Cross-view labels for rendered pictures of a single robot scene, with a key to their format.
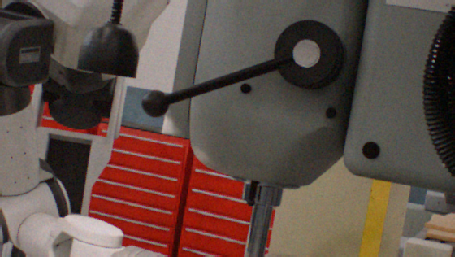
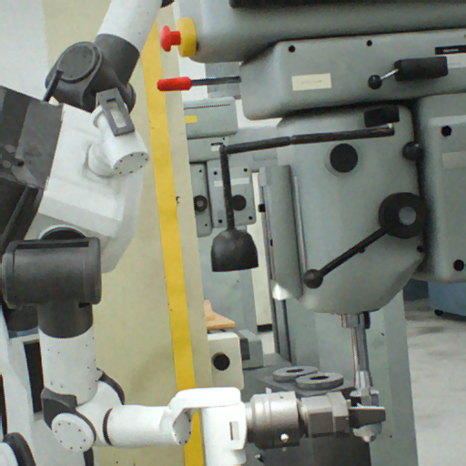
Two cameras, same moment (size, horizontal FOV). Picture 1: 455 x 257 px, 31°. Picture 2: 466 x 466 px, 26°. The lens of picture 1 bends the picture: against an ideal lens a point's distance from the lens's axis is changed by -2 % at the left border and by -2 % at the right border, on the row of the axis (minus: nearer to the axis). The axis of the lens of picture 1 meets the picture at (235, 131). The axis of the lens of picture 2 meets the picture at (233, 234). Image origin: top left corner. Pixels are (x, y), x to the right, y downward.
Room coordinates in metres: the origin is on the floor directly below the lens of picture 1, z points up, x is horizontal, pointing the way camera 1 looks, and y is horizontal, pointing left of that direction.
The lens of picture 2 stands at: (-0.35, 0.88, 1.53)
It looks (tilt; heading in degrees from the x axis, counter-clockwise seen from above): 3 degrees down; 332
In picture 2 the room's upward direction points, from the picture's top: 6 degrees counter-clockwise
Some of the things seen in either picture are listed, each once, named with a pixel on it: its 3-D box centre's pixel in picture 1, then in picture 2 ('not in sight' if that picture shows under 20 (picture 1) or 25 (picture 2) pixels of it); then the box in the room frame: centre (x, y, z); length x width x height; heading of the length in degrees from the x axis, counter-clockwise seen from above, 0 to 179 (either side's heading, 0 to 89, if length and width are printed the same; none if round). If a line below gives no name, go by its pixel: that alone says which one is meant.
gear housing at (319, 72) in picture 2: not in sight; (357, 75); (0.97, -0.08, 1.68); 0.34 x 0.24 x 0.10; 75
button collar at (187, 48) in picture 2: not in sight; (186, 37); (1.04, 0.18, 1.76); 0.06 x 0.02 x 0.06; 165
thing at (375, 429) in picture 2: not in sight; (366, 414); (0.98, -0.05, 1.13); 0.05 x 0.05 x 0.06
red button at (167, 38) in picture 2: not in sight; (170, 38); (1.05, 0.20, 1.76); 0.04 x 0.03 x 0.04; 165
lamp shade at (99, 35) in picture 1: (110, 48); (233, 248); (0.99, 0.16, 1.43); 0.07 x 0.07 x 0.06
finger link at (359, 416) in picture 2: not in sight; (366, 416); (0.96, -0.03, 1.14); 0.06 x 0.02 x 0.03; 62
